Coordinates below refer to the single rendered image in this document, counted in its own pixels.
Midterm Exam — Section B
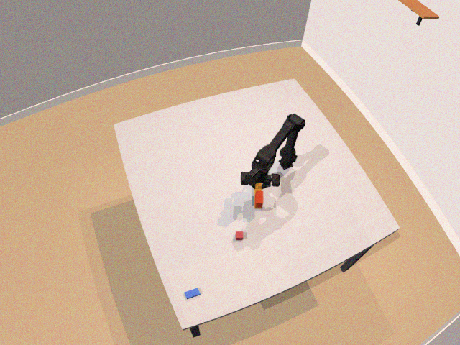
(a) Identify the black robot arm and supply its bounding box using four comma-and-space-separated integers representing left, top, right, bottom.
245, 114, 305, 185

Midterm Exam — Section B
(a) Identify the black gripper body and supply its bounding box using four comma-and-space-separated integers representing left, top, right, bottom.
241, 172, 280, 187

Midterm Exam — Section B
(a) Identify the blue rectangular block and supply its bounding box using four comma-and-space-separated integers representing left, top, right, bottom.
184, 288, 201, 299

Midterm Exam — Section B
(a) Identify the orange bar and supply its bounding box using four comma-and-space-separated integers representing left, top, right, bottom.
254, 183, 264, 209

